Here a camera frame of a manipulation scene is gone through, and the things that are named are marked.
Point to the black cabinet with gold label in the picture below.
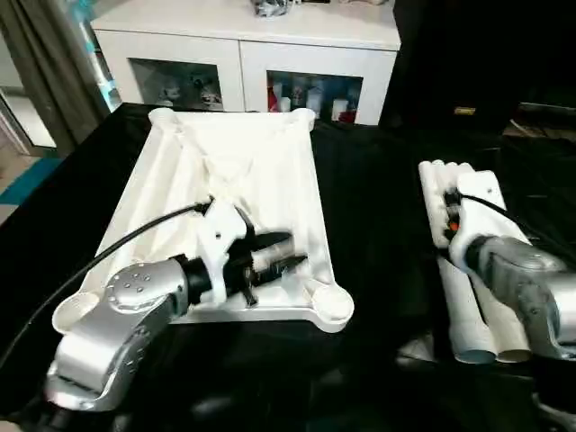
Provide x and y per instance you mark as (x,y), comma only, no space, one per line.
(441,58)

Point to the white display cabinet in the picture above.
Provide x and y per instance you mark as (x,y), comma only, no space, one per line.
(243,27)

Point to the grey door frame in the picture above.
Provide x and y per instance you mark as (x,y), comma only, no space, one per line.
(31,130)

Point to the dark grey figurine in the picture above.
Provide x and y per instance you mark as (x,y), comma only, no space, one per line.
(272,8)

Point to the dark low furniture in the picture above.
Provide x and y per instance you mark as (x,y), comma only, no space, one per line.
(540,126)

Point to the white plastic table leg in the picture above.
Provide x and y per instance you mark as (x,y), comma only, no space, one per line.
(459,315)
(451,173)
(517,225)
(510,355)

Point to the grey curtain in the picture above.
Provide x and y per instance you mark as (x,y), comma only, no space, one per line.
(45,67)

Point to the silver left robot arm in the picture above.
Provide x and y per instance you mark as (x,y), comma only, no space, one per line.
(130,288)

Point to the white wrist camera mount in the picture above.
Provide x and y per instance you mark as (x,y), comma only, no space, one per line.
(220,234)
(481,211)

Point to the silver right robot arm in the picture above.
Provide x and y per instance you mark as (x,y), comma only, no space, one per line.
(517,279)

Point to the white plastic table top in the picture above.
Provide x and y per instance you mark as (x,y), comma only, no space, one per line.
(279,180)

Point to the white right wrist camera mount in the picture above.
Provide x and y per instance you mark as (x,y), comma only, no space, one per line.
(481,211)

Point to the light blue rack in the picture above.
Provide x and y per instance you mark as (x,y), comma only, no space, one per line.
(105,90)

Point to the black mat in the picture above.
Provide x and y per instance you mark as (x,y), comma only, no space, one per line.
(382,225)

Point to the small white figurine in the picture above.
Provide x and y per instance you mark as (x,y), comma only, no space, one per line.
(171,96)

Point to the red box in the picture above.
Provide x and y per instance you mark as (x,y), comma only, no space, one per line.
(352,117)

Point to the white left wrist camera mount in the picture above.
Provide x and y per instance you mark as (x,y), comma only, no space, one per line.
(220,234)

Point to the white jar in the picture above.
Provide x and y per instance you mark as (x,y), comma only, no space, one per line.
(339,107)
(315,105)

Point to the red bottle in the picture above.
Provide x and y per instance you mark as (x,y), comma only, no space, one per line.
(273,99)

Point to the white cup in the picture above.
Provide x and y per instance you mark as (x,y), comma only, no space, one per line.
(285,104)

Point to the teal floor mat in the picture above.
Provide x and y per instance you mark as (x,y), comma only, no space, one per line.
(27,180)

